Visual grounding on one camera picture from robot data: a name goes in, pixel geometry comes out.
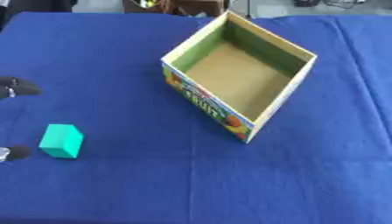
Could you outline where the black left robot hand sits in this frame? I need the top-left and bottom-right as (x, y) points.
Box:
(0, 76), (45, 162)

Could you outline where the open cardboard box green inside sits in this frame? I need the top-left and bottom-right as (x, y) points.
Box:
(159, 10), (319, 144)

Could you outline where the teal rectangular block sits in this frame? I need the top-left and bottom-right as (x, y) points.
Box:
(38, 123), (86, 159)

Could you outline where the brown wooden furniture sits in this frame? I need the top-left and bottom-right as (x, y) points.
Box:
(121, 0), (227, 18)

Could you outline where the black tripod leg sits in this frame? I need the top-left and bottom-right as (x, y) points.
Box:
(243, 0), (255, 20)

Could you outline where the black cables bundle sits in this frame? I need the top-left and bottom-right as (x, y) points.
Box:
(292, 0), (368, 10)

